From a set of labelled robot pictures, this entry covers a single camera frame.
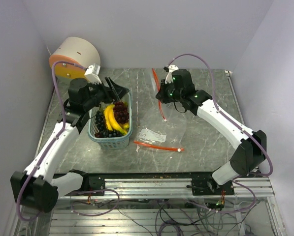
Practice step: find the aluminium frame rail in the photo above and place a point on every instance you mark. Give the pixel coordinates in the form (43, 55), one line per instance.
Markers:
(156, 188)

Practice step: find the light blue plastic basket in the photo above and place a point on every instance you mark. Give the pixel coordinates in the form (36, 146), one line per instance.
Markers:
(116, 142)

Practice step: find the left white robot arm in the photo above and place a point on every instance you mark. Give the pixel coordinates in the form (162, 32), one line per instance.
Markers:
(36, 186)

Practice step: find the white cylinder orange lid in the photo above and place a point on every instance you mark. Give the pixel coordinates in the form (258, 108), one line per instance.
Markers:
(74, 50)

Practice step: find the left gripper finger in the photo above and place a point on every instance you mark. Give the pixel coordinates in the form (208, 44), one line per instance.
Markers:
(111, 86)
(122, 91)

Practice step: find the clear zip bag orange zipper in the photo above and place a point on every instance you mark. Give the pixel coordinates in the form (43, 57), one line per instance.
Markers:
(163, 117)

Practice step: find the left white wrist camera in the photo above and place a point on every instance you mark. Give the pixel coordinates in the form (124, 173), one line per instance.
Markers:
(91, 74)

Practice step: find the red grape bunch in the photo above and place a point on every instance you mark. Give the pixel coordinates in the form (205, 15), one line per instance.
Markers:
(121, 112)

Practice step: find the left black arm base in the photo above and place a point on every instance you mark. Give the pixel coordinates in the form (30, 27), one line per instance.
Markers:
(90, 182)

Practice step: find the yellow banana bunch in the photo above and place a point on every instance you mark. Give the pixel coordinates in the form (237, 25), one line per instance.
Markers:
(111, 122)

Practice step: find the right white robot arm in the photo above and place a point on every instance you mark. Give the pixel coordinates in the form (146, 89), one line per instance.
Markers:
(250, 146)

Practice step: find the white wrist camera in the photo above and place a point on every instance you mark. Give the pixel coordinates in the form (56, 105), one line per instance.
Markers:
(169, 69)
(91, 74)

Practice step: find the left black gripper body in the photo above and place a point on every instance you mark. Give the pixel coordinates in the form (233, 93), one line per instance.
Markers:
(100, 94)

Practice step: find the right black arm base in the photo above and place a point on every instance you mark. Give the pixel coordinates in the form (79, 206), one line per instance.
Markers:
(202, 186)

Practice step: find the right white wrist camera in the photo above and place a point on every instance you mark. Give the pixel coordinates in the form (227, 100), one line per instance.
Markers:
(169, 69)

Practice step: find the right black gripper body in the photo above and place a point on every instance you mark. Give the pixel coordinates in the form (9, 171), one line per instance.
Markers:
(168, 94)

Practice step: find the dark blue grape bunch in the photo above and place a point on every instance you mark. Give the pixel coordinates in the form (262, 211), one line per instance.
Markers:
(101, 130)

